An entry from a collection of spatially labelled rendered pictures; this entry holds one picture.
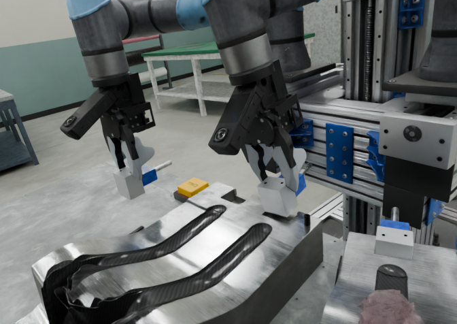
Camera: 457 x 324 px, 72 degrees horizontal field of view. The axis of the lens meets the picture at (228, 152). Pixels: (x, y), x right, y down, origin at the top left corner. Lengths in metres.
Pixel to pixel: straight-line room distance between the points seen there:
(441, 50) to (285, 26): 0.44
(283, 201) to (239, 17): 0.29
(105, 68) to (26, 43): 6.33
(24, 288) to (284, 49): 0.90
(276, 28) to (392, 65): 0.35
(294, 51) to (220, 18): 0.62
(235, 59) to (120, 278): 0.34
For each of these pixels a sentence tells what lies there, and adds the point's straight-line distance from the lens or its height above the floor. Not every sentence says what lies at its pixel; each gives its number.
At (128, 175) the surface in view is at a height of 0.96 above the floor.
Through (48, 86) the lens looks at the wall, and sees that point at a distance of 7.00.
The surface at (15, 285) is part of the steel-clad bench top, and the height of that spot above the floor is 0.80.
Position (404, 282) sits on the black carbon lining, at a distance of 0.53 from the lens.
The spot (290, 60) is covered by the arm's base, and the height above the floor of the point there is 1.07.
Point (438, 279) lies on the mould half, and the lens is 0.55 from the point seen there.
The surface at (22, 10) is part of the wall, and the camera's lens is 6.99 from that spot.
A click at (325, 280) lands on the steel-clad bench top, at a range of 0.59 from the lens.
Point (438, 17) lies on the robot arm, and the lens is 0.82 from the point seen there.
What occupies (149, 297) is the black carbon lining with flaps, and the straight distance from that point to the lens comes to 0.44.
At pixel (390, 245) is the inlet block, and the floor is 0.88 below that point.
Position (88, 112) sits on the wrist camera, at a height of 1.10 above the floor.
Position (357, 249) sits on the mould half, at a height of 0.85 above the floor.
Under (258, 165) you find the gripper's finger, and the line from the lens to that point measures 0.55.
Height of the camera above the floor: 1.22
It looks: 23 degrees down
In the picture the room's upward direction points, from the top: 9 degrees counter-clockwise
